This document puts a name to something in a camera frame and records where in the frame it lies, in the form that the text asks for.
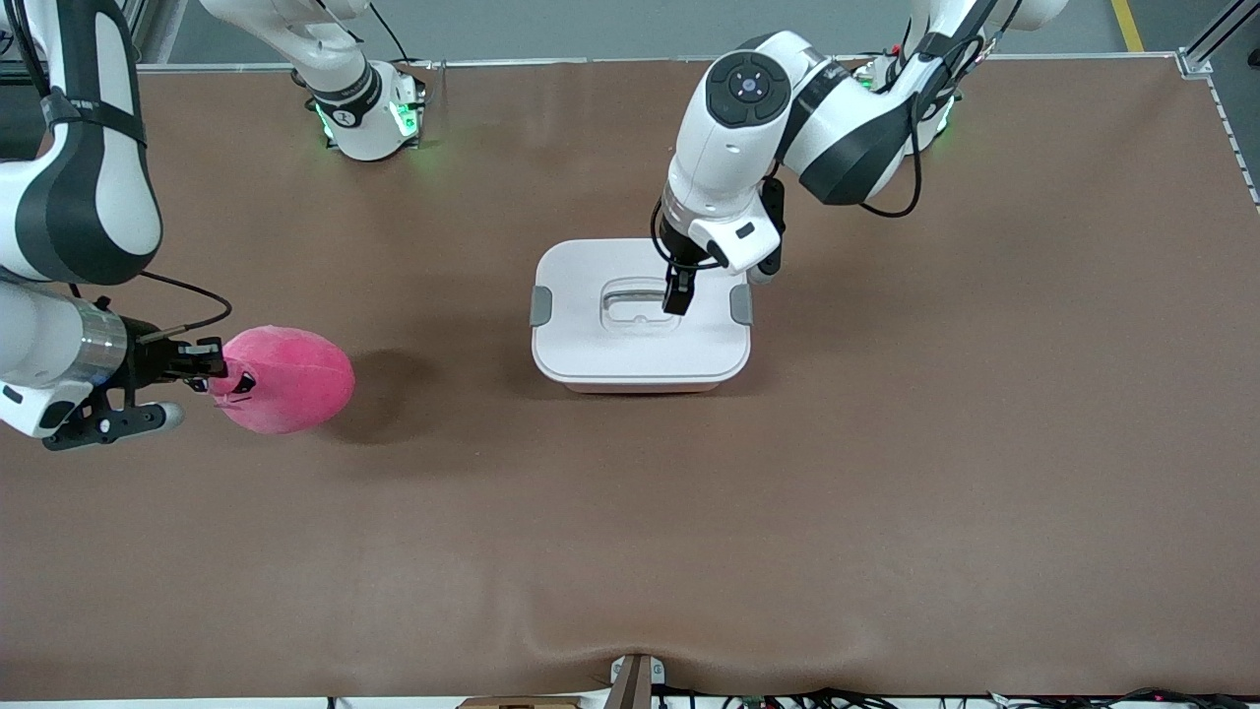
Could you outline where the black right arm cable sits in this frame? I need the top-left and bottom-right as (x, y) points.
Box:
(69, 271), (233, 344)

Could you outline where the silver table edge rail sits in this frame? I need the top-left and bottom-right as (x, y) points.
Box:
(138, 51), (1207, 75)

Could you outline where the pink plastic storage box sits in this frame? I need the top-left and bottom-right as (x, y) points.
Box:
(536, 374), (749, 395)

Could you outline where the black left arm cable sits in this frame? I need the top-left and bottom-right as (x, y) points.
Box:
(650, 0), (995, 273)

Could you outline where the aluminium frame strut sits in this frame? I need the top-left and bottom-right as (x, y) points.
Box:
(118, 0), (163, 70)
(1179, 0), (1260, 78)

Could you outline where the pink plush toy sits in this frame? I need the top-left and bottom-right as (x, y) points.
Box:
(207, 325), (356, 436)

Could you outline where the brown table mat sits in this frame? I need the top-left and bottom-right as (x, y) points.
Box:
(0, 59), (1260, 702)

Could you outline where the white box lid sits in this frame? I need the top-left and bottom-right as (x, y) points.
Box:
(530, 237), (755, 387)

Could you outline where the grey metal mounting bracket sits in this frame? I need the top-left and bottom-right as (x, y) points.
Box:
(608, 653), (666, 709)

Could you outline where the black base power cable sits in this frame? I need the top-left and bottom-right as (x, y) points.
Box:
(369, 0), (434, 109)

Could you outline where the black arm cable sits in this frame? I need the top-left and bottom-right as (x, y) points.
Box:
(650, 0), (995, 273)
(69, 271), (233, 344)

